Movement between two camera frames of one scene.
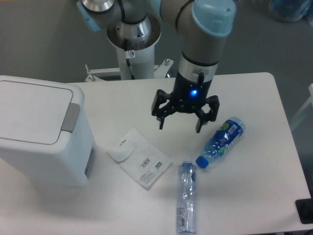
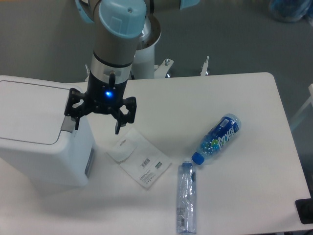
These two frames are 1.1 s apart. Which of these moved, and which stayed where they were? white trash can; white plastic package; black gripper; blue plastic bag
Moved: black gripper
Stayed: white trash can; blue plastic bag; white plastic package
